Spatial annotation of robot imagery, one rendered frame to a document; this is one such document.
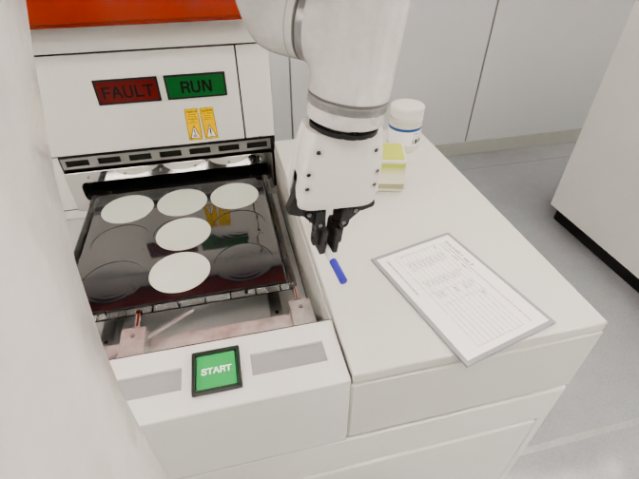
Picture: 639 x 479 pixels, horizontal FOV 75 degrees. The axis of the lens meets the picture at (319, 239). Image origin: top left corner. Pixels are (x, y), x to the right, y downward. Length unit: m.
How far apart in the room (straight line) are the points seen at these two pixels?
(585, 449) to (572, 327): 1.14
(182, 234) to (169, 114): 0.26
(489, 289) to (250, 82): 0.61
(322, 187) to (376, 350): 0.21
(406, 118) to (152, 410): 0.69
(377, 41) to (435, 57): 2.37
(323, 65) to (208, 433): 0.42
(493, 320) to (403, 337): 0.12
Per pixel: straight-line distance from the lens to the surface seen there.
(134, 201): 0.96
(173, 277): 0.74
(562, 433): 1.75
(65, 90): 0.97
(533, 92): 3.26
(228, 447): 0.58
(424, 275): 0.62
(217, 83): 0.92
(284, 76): 2.51
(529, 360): 0.64
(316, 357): 0.53
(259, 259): 0.74
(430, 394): 0.60
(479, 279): 0.64
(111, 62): 0.93
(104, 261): 0.82
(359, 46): 0.40
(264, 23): 0.44
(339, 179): 0.47
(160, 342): 0.68
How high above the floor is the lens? 1.39
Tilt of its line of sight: 39 degrees down
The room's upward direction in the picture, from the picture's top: straight up
